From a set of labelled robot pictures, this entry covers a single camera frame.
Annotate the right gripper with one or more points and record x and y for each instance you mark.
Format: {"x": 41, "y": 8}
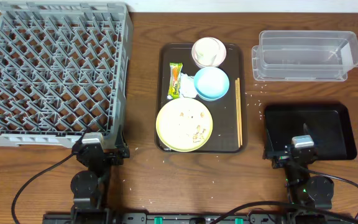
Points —
{"x": 279, "y": 157}

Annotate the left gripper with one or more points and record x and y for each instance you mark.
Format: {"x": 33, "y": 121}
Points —
{"x": 114, "y": 154}

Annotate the light blue bowl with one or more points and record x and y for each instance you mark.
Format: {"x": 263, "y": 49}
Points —
{"x": 211, "y": 83}

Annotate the green snack wrapper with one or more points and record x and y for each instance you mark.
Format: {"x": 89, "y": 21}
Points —
{"x": 175, "y": 80}

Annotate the white tissue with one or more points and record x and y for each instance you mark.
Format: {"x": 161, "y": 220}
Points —
{"x": 187, "y": 88}

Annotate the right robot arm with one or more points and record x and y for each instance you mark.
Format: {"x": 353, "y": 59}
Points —
{"x": 302, "y": 188}

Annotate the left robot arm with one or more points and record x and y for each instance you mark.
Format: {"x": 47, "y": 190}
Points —
{"x": 90, "y": 187}

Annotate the black tray bin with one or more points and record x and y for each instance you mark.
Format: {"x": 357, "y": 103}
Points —
{"x": 329, "y": 124}

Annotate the clear plastic bin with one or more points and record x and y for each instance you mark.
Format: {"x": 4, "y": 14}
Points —
{"x": 304, "y": 55}

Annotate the grey plastic dish rack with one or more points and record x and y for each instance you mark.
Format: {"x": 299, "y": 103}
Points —
{"x": 63, "y": 68}

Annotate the yellow plate with crumbs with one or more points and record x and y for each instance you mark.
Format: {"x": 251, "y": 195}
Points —
{"x": 184, "y": 124}

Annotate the dark brown serving tray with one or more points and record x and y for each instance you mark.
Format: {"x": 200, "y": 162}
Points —
{"x": 224, "y": 135}

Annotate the cream plastic cup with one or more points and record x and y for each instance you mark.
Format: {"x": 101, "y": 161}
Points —
{"x": 206, "y": 50}

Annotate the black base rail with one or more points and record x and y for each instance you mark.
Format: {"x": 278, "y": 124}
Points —
{"x": 143, "y": 218}

